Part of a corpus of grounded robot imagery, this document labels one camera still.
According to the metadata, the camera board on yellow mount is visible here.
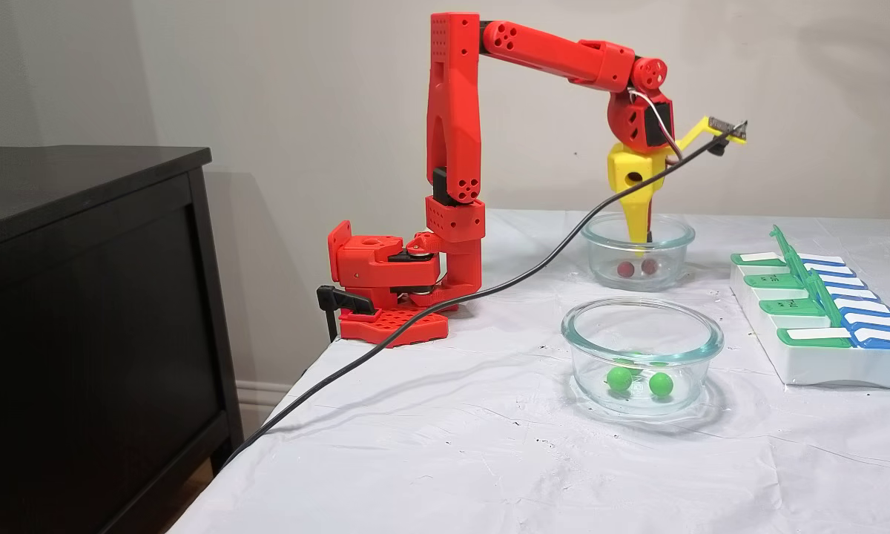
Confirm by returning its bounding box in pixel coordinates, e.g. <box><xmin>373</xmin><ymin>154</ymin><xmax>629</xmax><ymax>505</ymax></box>
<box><xmin>671</xmin><ymin>116</ymin><xmax>748</xmax><ymax>156</ymax></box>

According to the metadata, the red white servo wire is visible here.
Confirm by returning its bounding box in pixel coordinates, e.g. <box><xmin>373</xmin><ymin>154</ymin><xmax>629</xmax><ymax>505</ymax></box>
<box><xmin>627</xmin><ymin>88</ymin><xmax>685</xmax><ymax>162</ymax></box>

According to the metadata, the white baseboard trim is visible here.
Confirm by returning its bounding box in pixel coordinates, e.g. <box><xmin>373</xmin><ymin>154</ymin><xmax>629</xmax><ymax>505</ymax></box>
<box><xmin>236</xmin><ymin>380</ymin><xmax>297</xmax><ymax>440</ymax></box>

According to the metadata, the large clear glass bowl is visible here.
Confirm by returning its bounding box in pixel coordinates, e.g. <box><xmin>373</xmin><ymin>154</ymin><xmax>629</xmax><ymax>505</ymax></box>
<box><xmin>561</xmin><ymin>297</ymin><xmax>725</xmax><ymax>416</ymax></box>

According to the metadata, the weekly pill organizer box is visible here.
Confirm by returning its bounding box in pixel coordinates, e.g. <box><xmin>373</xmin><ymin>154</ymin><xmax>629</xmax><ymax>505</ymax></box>
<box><xmin>730</xmin><ymin>225</ymin><xmax>890</xmax><ymax>391</ymax></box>

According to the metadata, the white tablecloth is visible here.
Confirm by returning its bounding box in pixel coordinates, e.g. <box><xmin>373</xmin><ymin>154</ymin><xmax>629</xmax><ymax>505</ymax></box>
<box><xmin>167</xmin><ymin>210</ymin><xmax>890</xmax><ymax>534</ymax></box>

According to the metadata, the black wooden cabinet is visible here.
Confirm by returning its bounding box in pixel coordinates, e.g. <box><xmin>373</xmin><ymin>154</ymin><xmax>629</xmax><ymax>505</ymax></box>
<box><xmin>0</xmin><ymin>145</ymin><xmax>244</xmax><ymax>534</ymax></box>

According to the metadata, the black camera cable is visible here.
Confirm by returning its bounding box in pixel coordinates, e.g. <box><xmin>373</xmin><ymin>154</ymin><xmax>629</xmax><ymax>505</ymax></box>
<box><xmin>221</xmin><ymin>130</ymin><xmax>731</xmax><ymax>467</ymax></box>

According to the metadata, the black table clamp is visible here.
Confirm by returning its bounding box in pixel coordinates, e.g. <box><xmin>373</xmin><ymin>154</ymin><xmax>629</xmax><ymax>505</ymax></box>
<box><xmin>317</xmin><ymin>286</ymin><xmax>375</xmax><ymax>342</ymax></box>

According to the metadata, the small clear glass bowl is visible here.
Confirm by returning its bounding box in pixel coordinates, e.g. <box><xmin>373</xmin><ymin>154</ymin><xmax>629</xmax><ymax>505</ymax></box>
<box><xmin>581</xmin><ymin>213</ymin><xmax>696</xmax><ymax>291</ymax></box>

